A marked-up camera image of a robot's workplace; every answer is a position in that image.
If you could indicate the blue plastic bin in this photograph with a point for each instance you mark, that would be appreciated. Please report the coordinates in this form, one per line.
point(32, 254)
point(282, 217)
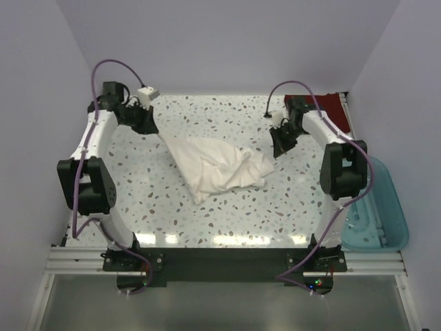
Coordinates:
point(376, 223)

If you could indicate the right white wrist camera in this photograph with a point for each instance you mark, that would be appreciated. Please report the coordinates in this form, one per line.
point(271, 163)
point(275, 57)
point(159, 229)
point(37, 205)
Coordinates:
point(277, 118)

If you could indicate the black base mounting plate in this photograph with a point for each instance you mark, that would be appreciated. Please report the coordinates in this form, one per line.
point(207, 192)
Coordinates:
point(140, 268)

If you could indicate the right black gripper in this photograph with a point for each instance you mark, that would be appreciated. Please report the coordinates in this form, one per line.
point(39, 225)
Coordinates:
point(286, 132)

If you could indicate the folded dark red shirt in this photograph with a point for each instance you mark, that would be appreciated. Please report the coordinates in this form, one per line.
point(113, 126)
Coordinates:
point(330, 103)

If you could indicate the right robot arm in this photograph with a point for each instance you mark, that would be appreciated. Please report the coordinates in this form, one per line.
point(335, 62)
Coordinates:
point(343, 173)

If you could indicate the aluminium frame rail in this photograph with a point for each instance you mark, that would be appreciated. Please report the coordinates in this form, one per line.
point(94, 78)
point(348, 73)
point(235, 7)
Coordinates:
point(86, 260)

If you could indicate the white t shirt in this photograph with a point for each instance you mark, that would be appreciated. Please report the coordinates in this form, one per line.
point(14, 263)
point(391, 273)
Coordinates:
point(213, 166)

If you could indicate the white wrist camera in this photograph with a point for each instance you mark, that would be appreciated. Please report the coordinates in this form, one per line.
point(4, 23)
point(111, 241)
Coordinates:
point(277, 118)
point(146, 95)

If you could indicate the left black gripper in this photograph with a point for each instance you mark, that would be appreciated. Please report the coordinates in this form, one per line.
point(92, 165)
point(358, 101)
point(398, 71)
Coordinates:
point(138, 115)

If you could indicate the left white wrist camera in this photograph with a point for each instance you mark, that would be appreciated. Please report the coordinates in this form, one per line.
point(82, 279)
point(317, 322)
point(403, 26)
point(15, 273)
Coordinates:
point(146, 95)

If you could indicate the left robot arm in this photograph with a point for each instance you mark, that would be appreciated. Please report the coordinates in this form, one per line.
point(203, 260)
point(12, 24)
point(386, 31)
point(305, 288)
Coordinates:
point(87, 185)

